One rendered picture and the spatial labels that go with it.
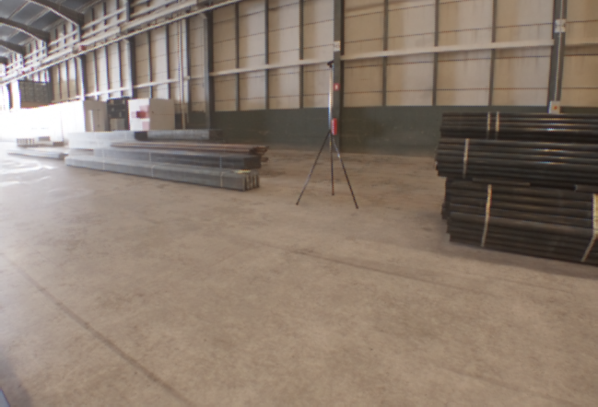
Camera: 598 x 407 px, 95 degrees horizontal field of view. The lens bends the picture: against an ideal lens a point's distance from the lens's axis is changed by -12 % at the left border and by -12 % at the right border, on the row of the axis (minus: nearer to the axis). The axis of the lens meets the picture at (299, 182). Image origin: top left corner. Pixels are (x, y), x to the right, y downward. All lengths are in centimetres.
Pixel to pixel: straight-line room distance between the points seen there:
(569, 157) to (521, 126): 57
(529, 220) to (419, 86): 789
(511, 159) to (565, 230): 58
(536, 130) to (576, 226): 87
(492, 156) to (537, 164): 30
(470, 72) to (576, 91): 264
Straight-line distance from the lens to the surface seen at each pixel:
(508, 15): 1027
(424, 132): 976
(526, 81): 994
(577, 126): 309
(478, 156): 255
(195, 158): 675
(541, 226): 249
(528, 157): 256
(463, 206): 247
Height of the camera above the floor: 90
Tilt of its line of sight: 11 degrees down
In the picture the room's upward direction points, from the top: straight up
